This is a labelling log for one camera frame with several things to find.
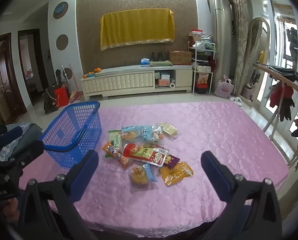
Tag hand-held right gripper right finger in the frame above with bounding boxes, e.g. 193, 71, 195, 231
200, 151, 283, 240

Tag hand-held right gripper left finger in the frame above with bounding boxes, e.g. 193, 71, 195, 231
18, 149, 99, 240

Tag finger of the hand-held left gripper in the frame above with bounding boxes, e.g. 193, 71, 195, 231
6, 140, 45, 167
0, 125, 24, 147

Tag orange striped snack packet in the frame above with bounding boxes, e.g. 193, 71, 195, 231
102, 142, 132, 169

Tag purple yellow snack packet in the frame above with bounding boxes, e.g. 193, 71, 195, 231
164, 154, 181, 169

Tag green white snack packet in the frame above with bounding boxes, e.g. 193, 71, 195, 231
108, 129, 123, 153

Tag blue plastic basket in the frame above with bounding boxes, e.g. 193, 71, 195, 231
39, 101, 102, 168

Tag yellow cake packet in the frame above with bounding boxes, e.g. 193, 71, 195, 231
131, 164, 157, 187

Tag red snack packet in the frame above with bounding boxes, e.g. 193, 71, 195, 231
123, 143, 169, 167

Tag light blue cartoon snack packet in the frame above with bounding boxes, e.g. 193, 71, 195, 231
121, 126, 149, 142

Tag clear packet of yellow crackers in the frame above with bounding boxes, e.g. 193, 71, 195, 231
161, 122, 179, 138

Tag clear cartoon snack packet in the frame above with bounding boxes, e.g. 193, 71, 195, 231
148, 124, 164, 144

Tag pink quilted bedspread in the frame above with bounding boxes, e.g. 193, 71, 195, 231
17, 101, 289, 238

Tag black bag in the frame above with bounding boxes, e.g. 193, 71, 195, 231
43, 87, 58, 114

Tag red bag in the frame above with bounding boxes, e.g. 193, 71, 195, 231
54, 84, 69, 107

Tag white slippers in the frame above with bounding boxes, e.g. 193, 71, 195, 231
229, 96, 243, 107

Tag mop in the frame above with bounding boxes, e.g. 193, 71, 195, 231
62, 64, 76, 100

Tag pink bag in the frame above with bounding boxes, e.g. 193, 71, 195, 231
215, 78, 234, 98

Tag red black gloves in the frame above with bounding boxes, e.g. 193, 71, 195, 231
269, 84, 295, 122

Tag white tv cabinet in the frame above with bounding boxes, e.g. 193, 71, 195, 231
80, 65, 194, 100

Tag boxes in cabinet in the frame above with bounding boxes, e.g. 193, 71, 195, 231
154, 71, 171, 88

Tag wooden drying rack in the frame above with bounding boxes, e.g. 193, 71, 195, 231
252, 63, 298, 167

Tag white metal shelf rack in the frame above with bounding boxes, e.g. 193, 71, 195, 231
188, 34, 216, 94

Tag brown cardboard box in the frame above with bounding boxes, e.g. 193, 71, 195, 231
168, 51, 192, 65

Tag green folded cloth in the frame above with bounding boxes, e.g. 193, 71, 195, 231
150, 60, 173, 67

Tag arched floor mirror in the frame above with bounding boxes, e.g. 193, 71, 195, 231
243, 17, 270, 102

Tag silver tower air conditioner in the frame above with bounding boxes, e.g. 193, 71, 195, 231
209, 0, 235, 98

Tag patterned curtain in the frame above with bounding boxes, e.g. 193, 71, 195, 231
226, 0, 252, 95

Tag yellow cloth cover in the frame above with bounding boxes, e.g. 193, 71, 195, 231
100, 8, 174, 51

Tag brown round wall decor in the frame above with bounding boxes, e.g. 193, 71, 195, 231
56, 34, 69, 51

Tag blue round wall decor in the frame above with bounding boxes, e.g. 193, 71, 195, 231
53, 1, 69, 20

